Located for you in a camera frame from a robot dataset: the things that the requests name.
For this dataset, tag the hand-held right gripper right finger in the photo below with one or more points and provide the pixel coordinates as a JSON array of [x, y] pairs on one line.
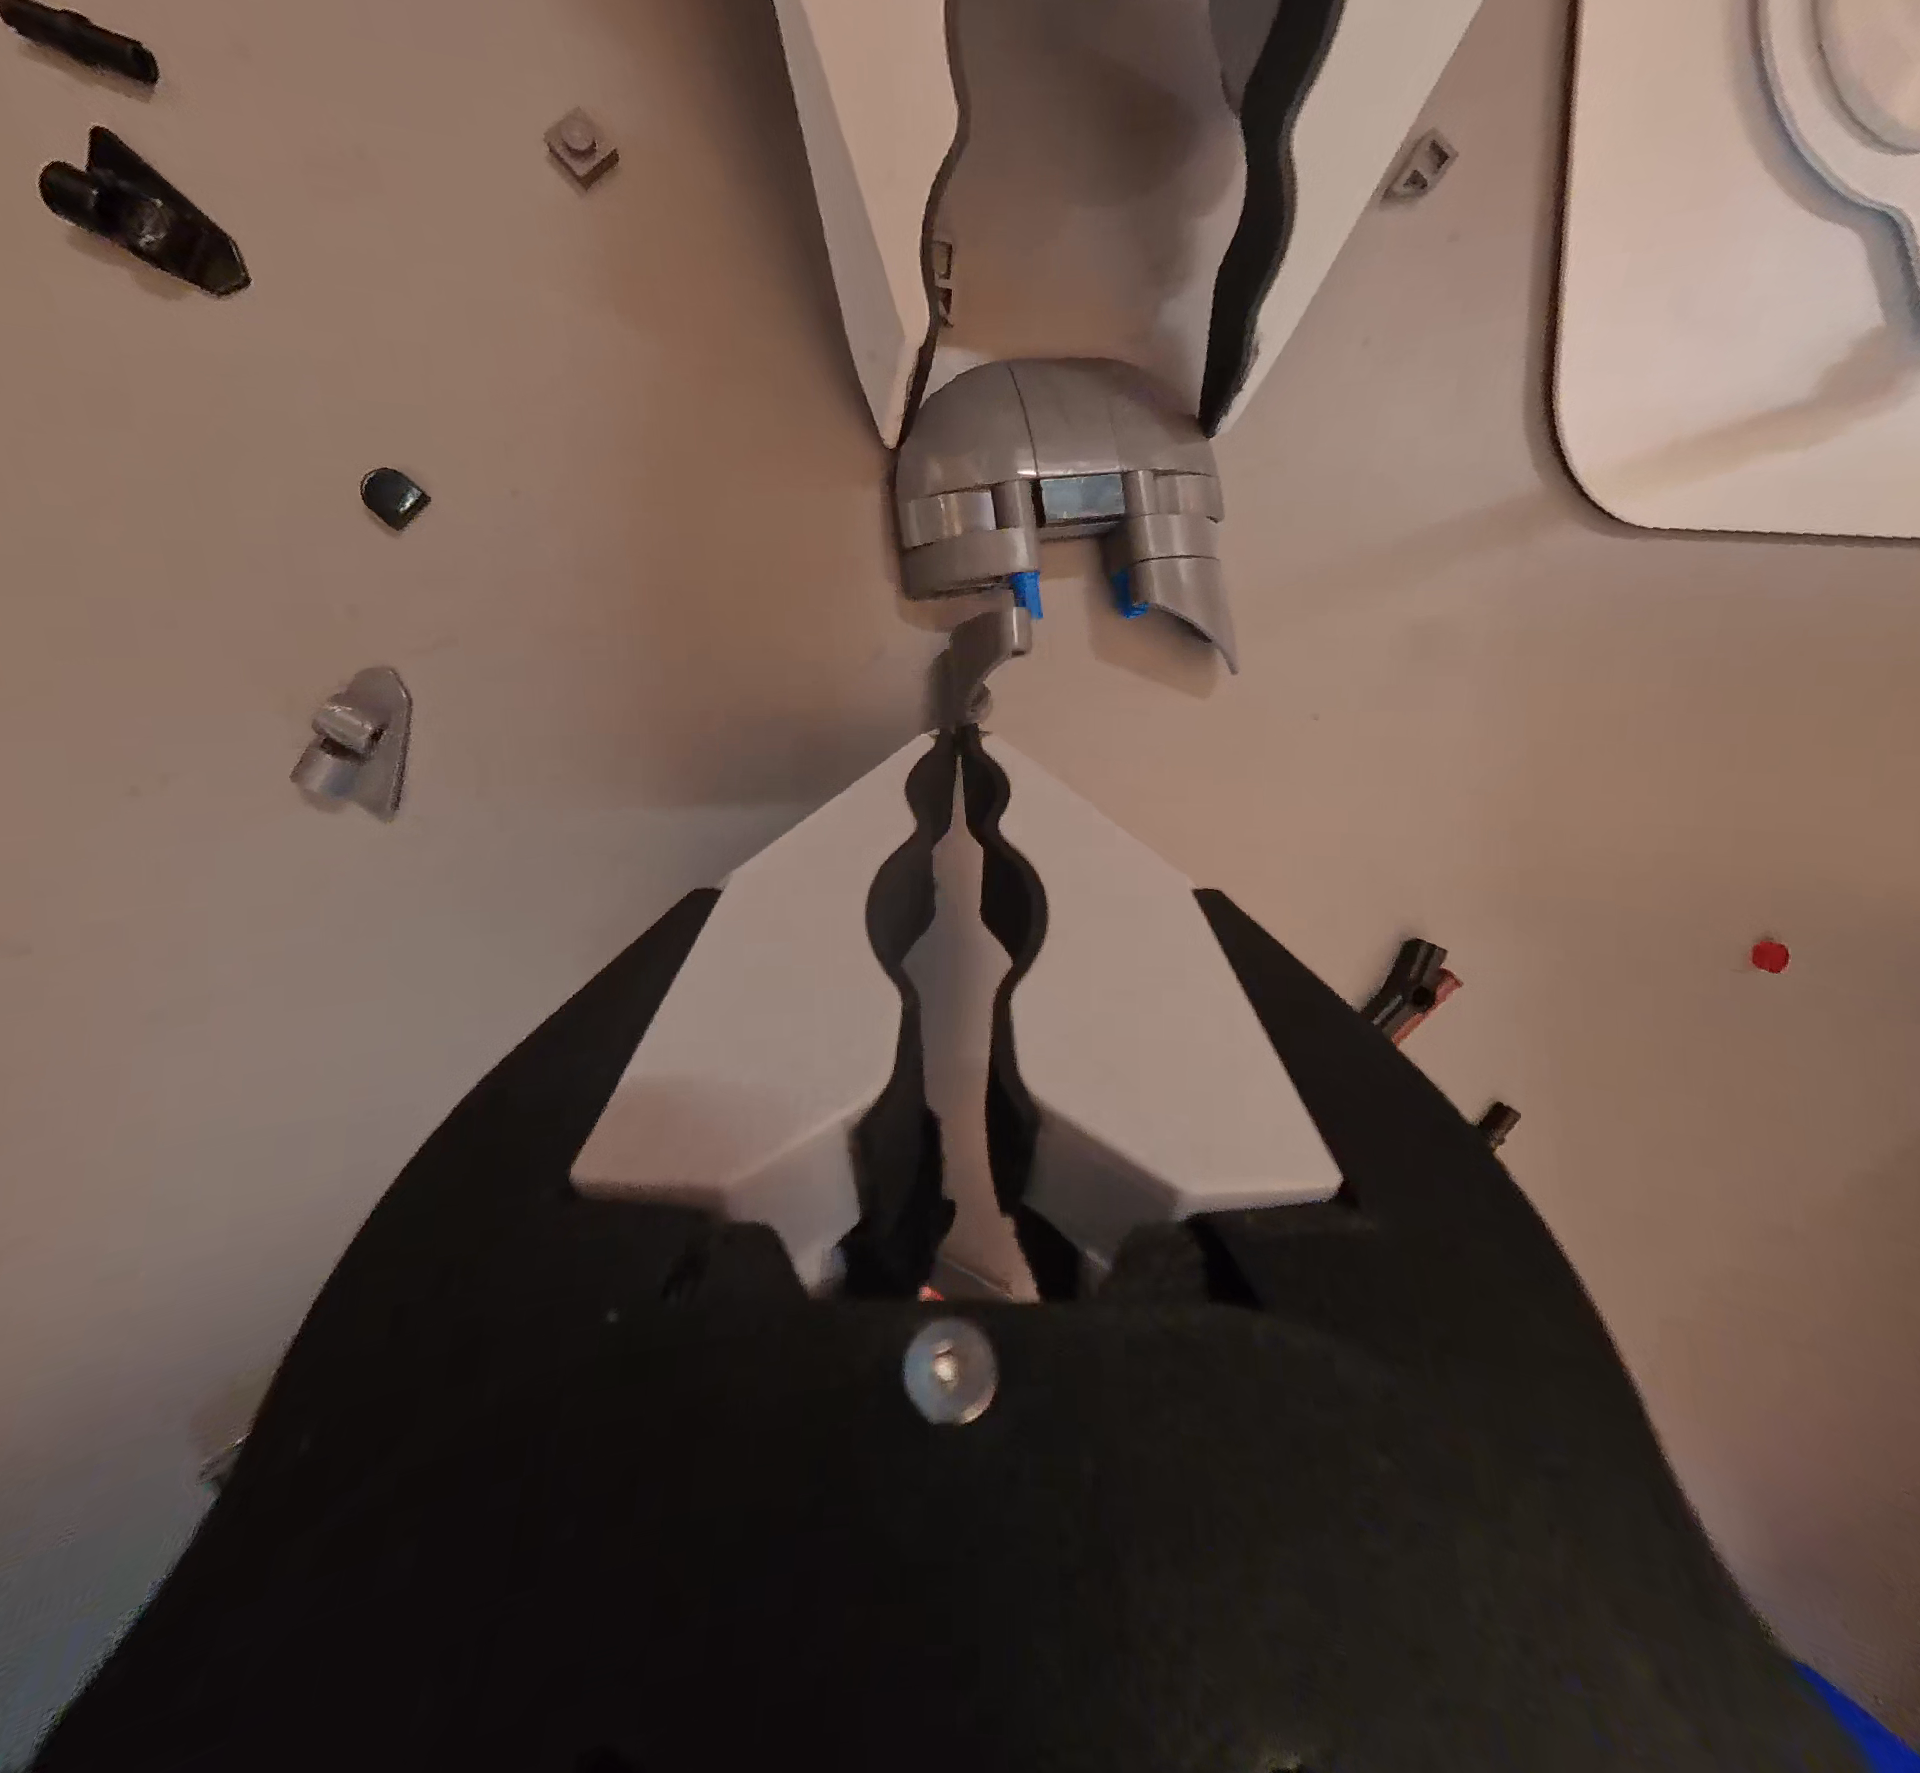
[[1179, 1038]]

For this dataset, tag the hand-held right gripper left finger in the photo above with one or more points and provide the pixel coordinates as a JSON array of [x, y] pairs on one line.
[[734, 1038]]

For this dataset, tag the grey lego helmet assembly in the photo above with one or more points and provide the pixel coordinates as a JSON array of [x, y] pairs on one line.
[[1051, 431]]

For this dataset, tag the grey curved lego piece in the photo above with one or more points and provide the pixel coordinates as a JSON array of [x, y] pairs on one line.
[[982, 671]]

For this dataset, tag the black and brown lego pin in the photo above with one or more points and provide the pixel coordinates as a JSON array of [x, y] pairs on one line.
[[1411, 979]]

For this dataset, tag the grey square lego plate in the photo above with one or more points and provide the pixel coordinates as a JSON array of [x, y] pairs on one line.
[[583, 147]]

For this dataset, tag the grey lego wedge with clip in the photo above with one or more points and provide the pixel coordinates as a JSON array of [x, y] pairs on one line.
[[369, 738]]

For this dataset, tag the black rounded lego tile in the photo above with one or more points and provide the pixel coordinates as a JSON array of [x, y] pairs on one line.
[[392, 494]]

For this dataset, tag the black lego wedge with clip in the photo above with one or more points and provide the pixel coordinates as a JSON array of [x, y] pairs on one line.
[[151, 220]]

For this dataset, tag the long black lego pin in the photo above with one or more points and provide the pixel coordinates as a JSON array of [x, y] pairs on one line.
[[75, 33]]

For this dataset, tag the small grey slope brick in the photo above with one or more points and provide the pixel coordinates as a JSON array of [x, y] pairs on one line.
[[1419, 165]]

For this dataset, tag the white book stand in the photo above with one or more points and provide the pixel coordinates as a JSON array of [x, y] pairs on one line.
[[1665, 303]]

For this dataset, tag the blue plastic object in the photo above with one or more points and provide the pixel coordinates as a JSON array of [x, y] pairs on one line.
[[1860, 1721]]

